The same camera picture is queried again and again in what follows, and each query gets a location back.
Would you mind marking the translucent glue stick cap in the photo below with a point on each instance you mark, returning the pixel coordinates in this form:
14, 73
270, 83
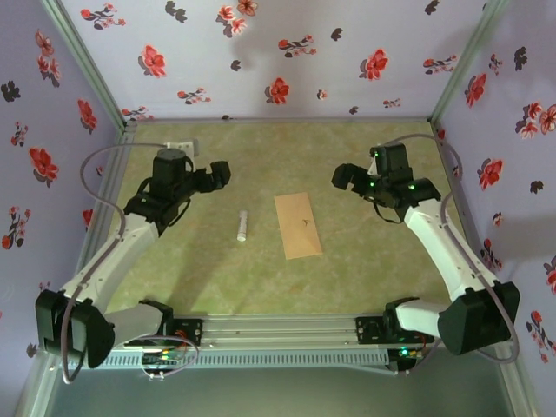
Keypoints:
244, 214

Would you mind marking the white glue stick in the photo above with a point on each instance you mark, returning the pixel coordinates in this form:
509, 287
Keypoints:
242, 230

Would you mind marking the brown paper envelope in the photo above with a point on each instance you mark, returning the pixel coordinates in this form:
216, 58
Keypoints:
295, 234

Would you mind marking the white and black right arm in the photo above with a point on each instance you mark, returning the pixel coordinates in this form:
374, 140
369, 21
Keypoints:
443, 252

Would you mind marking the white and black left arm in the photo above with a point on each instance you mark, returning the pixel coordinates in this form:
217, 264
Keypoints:
108, 260

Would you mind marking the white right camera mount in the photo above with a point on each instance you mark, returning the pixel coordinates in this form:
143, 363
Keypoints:
372, 167

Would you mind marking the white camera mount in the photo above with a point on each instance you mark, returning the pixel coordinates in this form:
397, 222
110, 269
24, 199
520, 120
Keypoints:
180, 144
372, 167

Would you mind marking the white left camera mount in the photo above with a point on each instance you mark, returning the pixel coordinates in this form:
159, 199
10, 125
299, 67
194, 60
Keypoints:
180, 144

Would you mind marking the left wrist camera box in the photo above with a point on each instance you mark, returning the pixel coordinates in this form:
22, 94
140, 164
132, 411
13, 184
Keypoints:
195, 147

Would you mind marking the aluminium side frame rail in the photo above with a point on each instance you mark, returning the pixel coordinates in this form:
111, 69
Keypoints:
475, 243
117, 174

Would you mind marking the thin aluminium frame rail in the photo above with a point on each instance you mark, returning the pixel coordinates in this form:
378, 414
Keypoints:
369, 118

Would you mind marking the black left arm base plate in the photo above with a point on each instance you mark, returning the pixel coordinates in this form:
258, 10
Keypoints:
191, 332

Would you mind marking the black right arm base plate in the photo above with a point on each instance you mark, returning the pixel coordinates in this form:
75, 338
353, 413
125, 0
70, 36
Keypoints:
369, 330

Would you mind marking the aluminium frame post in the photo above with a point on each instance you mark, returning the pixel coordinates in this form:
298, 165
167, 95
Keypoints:
89, 65
517, 391
35, 391
463, 65

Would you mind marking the wide aluminium mounting rail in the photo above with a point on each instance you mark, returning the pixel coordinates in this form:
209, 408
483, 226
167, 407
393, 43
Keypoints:
278, 330

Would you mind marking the aluminium lower frame post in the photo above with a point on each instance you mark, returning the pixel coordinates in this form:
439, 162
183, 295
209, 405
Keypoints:
35, 391
517, 391

